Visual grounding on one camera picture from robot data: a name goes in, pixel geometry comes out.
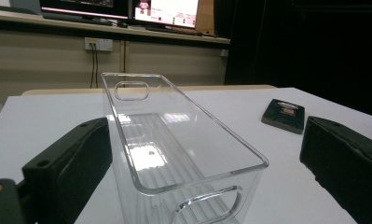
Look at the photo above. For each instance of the white wall socket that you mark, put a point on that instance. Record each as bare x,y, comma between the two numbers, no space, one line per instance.
104,44

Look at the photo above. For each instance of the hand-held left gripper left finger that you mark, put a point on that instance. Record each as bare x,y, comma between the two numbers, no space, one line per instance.
65,161

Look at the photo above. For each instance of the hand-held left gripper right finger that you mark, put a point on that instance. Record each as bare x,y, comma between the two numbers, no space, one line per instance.
348,161

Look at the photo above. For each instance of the computer monitor with white screen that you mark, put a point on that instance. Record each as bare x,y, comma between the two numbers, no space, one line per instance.
165,11

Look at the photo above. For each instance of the brown board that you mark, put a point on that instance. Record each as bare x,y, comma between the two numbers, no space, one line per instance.
204,15

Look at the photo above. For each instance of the black box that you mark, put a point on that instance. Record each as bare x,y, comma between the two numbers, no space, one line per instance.
281,119

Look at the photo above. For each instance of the black curtain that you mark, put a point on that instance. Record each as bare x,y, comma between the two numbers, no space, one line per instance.
298,46

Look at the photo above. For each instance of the black keyboard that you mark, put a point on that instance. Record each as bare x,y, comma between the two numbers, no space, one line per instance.
78,19
174,30

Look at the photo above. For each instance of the computer monitor with dark screen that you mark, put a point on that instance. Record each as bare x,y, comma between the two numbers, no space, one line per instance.
81,6

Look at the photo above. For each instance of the clear plastic storage bin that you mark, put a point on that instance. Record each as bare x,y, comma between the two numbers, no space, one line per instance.
162,174

